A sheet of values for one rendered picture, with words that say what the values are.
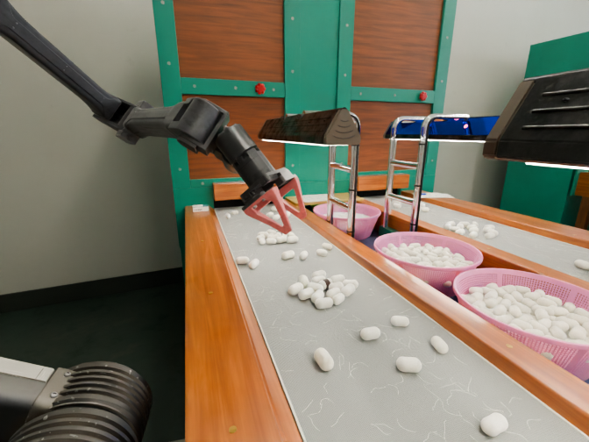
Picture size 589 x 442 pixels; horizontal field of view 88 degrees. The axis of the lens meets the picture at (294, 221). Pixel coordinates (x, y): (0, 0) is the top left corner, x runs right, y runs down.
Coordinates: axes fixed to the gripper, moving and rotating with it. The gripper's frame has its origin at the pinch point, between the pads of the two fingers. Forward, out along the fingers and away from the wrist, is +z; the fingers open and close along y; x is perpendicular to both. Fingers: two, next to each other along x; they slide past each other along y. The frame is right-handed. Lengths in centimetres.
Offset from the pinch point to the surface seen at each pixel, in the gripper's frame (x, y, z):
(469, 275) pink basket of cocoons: 17.1, -19.4, 33.5
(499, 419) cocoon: 13.1, 18.7, 30.6
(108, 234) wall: -152, -95, -62
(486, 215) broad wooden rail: 31, -80, 45
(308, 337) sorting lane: -6.8, 8.8, 16.5
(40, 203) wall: -156, -74, -96
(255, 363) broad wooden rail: -8.9, 19.6, 11.6
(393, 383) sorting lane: 3.5, 14.9, 25.0
